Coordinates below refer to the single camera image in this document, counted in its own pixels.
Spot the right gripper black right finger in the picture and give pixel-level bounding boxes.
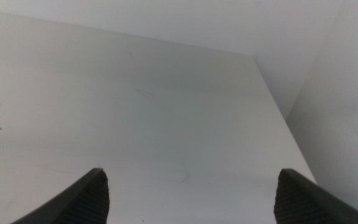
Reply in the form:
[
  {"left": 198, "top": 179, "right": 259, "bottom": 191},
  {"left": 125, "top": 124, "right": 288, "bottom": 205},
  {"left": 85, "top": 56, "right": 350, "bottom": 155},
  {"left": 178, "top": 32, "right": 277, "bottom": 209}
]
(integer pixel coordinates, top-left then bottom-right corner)
[{"left": 273, "top": 168, "right": 358, "bottom": 224}]

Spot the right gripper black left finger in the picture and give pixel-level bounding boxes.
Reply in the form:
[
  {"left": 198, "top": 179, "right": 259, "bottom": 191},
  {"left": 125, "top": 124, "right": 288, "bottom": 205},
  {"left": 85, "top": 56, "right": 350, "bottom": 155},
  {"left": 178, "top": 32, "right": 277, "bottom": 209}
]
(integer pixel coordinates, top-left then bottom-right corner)
[{"left": 10, "top": 167, "right": 111, "bottom": 224}]

